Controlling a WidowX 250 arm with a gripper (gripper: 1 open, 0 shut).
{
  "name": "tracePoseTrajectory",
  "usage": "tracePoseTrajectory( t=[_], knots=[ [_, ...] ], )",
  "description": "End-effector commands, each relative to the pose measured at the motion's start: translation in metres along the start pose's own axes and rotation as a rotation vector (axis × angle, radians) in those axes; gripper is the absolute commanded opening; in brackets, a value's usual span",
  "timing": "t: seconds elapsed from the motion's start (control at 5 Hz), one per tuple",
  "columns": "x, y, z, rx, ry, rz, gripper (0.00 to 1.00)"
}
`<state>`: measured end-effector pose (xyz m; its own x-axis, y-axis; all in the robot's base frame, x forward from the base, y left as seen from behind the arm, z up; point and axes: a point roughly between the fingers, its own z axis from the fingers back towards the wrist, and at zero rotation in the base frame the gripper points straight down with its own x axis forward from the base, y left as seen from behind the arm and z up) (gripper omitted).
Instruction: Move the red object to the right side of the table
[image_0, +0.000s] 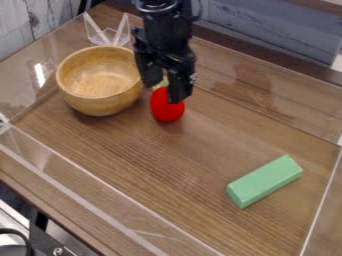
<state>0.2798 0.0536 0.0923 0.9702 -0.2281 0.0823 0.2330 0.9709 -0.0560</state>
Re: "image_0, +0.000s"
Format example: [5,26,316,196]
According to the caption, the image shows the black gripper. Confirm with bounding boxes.
[132,8,200,104]

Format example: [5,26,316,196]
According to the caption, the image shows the red plush strawberry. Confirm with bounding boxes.
[149,79,186,122]

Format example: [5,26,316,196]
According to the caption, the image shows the wooden bowl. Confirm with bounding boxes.
[56,46,143,116]

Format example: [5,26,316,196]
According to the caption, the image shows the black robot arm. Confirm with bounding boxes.
[132,0,202,104]

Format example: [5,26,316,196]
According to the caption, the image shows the green rectangular block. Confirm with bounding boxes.
[226,155,303,209]

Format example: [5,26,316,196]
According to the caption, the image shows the clear acrylic corner bracket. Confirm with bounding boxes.
[83,13,131,47]

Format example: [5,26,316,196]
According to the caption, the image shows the clear acrylic tray wall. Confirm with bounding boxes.
[0,114,223,256]

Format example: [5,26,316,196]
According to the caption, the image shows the black table leg bracket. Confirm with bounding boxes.
[29,210,97,256]

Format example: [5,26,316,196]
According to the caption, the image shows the black cable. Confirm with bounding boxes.
[0,228,33,256]

